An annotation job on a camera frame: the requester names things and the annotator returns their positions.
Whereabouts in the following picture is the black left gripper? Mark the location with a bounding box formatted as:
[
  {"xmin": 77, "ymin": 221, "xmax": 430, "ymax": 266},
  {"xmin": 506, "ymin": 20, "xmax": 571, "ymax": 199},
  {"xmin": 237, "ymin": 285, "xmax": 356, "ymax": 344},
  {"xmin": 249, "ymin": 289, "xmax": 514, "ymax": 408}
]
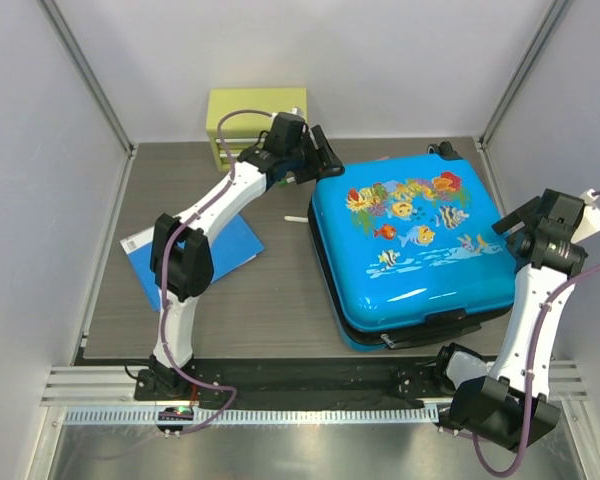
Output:
[{"xmin": 286, "ymin": 127, "xmax": 343, "ymax": 185}]

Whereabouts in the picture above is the yellow-green drawer organizer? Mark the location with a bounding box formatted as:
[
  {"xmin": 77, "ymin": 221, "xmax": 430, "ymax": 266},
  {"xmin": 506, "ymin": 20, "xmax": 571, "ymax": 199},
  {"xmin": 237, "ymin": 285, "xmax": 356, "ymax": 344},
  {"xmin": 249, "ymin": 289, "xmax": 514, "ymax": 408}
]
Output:
[{"xmin": 206, "ymin": 87, "xmax": 308, "ymax": 171}]

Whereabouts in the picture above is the aluminium corner post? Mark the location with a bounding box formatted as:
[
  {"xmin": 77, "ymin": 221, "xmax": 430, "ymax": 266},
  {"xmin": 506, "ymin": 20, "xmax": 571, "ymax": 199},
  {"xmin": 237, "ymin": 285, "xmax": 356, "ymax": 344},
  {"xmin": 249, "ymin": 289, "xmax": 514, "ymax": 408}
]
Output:
[
  {"xmin": 477, "ymin": 0, "xmax": 573, "ymax": 150},
  {"xmin": 37, "ymin": 0, "xmax": 135, "ymax": 156}
]

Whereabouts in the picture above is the slotted cable duct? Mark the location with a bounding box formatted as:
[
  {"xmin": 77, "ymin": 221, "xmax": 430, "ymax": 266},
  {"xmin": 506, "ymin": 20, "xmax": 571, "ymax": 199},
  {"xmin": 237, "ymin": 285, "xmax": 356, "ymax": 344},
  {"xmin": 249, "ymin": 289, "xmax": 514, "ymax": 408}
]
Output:
[{"xmin": 63, "ymin": 404, "xmax": 439, "ymax": 427}]

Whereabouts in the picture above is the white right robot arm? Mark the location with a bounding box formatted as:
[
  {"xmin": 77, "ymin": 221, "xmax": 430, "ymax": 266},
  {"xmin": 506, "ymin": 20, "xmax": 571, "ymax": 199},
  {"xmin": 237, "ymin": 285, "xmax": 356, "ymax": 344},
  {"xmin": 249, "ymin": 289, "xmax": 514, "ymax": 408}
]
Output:
[{"xmin": 430, "ymin": 189, "xmax": 600, "ymax": 453}]

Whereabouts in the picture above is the aluminium right corner post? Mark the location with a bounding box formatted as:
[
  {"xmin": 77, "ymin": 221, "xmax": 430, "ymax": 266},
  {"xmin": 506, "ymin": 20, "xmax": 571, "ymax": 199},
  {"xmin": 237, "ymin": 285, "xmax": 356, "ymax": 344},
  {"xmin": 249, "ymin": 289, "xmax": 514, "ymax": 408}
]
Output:
[{"xmin": 477, "ymin": 0, "xmax": 573, "ymax": 150}]

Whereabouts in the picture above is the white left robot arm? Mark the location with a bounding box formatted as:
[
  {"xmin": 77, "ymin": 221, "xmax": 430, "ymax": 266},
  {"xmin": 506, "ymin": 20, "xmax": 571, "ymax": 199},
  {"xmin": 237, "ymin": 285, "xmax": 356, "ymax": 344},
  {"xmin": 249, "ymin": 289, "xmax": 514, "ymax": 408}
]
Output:
[{"xmin": 149, "ymin": 112, "xmax": 344, "ymax": 400}]

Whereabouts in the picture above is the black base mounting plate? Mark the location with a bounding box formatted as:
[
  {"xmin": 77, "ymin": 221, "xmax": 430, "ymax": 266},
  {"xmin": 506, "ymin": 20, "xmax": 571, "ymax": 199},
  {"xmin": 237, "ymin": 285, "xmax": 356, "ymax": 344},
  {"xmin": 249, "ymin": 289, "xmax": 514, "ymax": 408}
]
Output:
[{"xmin": 134, "ymin": 356, "xmax": 455, "ymax": 410}]

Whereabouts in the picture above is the blue white box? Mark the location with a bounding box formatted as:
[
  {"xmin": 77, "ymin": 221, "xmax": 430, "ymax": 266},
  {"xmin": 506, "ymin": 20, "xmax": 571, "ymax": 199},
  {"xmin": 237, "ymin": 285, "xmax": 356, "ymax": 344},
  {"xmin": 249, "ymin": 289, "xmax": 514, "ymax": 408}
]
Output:
[{"xmin": 120, "ymin": 215, "xmax": 264, "ymax": 312}]

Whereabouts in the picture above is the blue suitcase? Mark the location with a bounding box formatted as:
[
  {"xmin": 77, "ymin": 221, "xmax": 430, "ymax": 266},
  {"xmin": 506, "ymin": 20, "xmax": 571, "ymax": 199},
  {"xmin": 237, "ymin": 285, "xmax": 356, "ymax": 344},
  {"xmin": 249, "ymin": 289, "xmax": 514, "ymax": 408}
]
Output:
[{"xmin": 308, "ymin": 142, "xmax": 515, "ymax": 352}]

